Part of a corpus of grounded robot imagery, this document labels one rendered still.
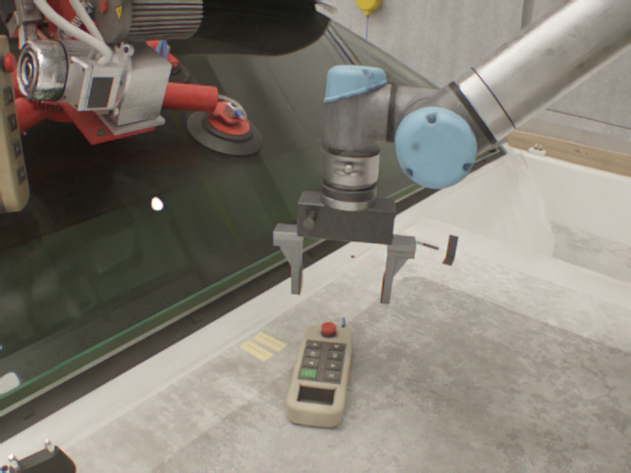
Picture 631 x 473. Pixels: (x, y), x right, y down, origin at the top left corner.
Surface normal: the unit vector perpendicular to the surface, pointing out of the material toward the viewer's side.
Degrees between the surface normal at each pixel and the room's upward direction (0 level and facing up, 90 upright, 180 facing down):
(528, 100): 108
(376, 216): 90
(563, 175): 90
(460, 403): 0
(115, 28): 90
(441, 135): 90
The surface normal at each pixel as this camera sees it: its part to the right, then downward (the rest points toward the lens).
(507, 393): 0.04, -0.90
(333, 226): -0.14, 0.43
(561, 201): -0.61, 0.32
